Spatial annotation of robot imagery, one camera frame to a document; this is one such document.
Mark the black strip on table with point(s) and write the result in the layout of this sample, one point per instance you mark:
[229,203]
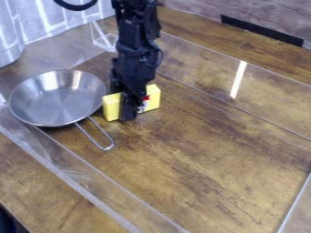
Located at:
[257,29]

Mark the yellow butter block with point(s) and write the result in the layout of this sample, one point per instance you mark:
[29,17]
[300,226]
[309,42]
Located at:
[112,103]

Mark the clear acrylic barrier wall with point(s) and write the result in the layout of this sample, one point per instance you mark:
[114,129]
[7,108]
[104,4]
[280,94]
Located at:
[216,163]

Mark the white sheer curtain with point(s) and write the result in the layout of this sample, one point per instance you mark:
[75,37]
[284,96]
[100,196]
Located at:
[31,20]

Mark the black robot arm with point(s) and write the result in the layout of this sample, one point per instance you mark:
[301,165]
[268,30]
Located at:
[138,24]

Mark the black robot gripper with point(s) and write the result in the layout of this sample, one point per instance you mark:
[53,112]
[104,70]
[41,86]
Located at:
[133,71]

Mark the silver metal frying pan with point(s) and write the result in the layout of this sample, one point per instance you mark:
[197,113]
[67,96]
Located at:
[59,98]

